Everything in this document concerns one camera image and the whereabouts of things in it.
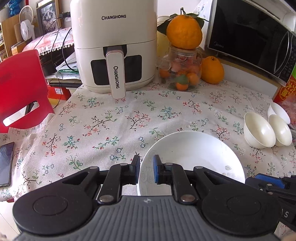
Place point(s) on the small white fan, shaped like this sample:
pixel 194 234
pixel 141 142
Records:
pixel 26 17

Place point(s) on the large orange on table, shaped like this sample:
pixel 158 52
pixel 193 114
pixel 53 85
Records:
pixel 212 70

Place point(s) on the small white bowl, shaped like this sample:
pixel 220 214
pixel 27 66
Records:
pixel 276 109

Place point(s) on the glass jar of small oranges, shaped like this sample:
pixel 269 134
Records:
pixel 180 69

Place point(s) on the black microwave oven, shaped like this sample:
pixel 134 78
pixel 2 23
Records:
pixel 243 31

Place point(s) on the large white bowl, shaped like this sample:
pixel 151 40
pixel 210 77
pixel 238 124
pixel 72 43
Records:
pixel 282 132
pixel 258 132

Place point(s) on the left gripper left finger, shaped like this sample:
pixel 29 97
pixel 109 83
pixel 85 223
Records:
pixel 111 181

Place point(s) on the orange with leaves on jar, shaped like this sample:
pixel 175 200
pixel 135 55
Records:
pixel 184 30

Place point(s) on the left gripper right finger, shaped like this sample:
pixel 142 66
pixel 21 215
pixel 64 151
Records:
pixel 175 176

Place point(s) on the floral tablecloth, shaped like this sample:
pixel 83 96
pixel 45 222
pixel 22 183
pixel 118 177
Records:
pixel 92 129

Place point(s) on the white air fryer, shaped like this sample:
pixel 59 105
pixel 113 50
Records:
pixel 115 44

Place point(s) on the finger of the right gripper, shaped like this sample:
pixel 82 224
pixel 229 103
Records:
pixel 284 186

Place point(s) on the bag of small oranges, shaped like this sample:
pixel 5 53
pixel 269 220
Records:
pixel 289 107

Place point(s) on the plain white plate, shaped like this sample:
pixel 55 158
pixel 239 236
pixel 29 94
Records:
pixel 188 149

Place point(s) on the black smartphone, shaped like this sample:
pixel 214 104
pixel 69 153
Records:
pixel 6 159

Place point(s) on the red gift box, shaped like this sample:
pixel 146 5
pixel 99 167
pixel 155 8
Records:
pixel 287 94

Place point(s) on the white wooden shelf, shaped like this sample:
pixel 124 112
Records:
pixel 250 79

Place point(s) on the red plastic chair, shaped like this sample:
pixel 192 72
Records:
pixel 22 83

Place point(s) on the framed cat picture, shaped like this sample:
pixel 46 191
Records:
pixel 48 12

